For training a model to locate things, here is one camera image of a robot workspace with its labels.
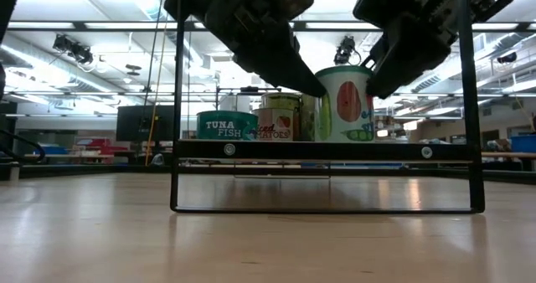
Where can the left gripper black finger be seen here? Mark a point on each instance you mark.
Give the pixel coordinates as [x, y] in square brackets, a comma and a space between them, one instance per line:
[276, 59]

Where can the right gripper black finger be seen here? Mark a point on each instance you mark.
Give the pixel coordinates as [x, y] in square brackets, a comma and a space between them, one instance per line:
[412, 52]

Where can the green labelled tin can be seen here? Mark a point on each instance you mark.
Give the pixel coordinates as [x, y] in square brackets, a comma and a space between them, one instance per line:
[280, 101]

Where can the diced tomatoes tin can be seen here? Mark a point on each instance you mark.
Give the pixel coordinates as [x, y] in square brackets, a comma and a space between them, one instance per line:
[272, 128]

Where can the peas tin can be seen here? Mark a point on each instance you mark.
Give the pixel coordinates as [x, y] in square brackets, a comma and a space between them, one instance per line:
[310, 119]

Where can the teal tuna fish can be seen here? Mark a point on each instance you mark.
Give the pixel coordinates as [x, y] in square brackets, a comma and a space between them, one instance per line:
[226, 128]

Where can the mixed vegetables tin can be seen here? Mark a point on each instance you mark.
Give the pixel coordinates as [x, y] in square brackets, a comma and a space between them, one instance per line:
[347, 115]

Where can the wooden tray with black ends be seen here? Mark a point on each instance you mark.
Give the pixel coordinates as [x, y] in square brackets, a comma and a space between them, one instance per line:
[314, 151]

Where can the wooden background table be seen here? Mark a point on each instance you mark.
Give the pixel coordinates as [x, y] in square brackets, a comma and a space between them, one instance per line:
[511, 154]

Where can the blue plastic tub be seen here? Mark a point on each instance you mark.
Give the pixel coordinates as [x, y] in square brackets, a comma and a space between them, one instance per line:
[523, 144]

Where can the black computer monitor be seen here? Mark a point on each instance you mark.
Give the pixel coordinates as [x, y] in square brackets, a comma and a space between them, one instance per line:
[138, 124]

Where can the black ceiling fixture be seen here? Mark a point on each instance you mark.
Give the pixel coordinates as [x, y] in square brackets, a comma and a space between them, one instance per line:
[73, 48]

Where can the red storage bins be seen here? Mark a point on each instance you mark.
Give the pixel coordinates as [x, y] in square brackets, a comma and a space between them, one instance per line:
[98, 145]

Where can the blue storage bins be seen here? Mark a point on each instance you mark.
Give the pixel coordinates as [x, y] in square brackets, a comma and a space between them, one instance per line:
[52, 150]

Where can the black overhead camera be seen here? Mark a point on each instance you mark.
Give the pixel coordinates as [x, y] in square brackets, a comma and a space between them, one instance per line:
[345, 50]

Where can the black aluminium table frame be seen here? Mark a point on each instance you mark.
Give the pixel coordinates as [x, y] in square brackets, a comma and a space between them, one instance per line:
[104, 171]

